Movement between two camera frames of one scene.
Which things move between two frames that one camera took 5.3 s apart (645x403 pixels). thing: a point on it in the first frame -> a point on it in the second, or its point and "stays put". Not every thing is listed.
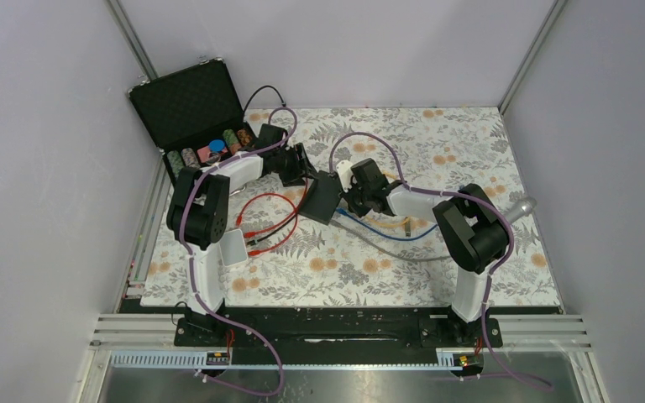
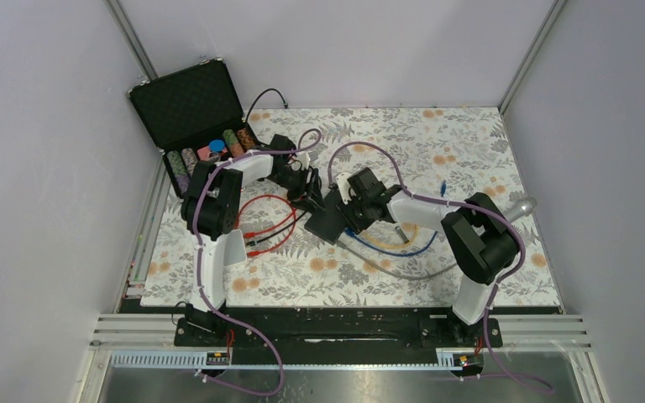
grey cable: (385, 253) -> (393, 273)
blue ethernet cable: (342, 211) -> (401, 252)
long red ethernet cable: (250, 234) stays put
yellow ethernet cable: (386, 223) -> (399, 245)
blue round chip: (217, 145) stays put
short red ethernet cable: (239, 217) stays put
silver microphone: (519, 208) stays put
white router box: (233, 248) stays put
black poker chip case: (194, 115) stays put
